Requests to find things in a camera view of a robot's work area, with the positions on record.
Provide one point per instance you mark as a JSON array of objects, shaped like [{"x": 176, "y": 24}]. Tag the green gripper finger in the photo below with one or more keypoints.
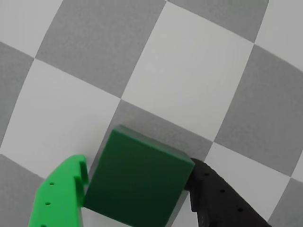
[{"x": 59, "y": 196}]

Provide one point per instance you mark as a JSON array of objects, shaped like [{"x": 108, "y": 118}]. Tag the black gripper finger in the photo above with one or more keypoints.
[{"x": 217, "y": 203}]

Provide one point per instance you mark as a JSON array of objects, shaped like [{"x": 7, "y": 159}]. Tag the dark green dice cube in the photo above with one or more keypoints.
[{"x": 139, "y": 179}]

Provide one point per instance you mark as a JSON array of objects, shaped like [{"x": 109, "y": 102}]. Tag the grey white checkerboard mat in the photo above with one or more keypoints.
[{"x": 165, "y": 71}]

